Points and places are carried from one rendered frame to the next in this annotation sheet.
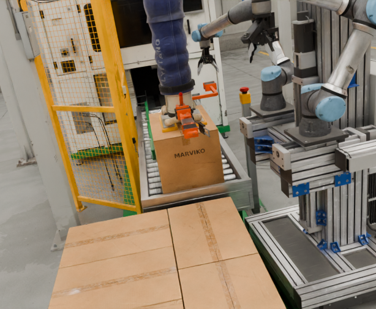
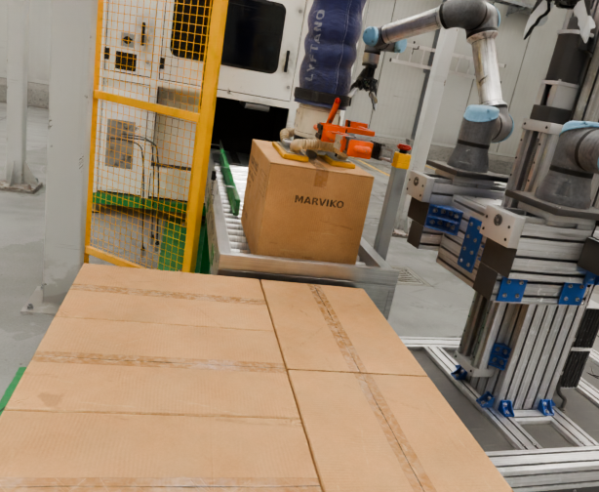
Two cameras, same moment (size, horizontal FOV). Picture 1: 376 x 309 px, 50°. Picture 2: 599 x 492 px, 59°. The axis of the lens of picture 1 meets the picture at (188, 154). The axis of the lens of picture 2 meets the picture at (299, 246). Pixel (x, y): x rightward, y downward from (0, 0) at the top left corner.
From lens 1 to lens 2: 0.77 m
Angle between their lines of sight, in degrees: 10
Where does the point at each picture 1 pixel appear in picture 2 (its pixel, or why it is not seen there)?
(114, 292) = (165, 378)
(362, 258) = (546, 434)
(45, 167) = (58, 170)
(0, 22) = not seen: outside the picture
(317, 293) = not seen: hidden behind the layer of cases
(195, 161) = (323, 218)
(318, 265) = (481, 430)
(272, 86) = (481, 133)
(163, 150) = (281, 184)
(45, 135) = (77, 118)
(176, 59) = (340, 50)
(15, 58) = not seen: outside the picture
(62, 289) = (57, 350)
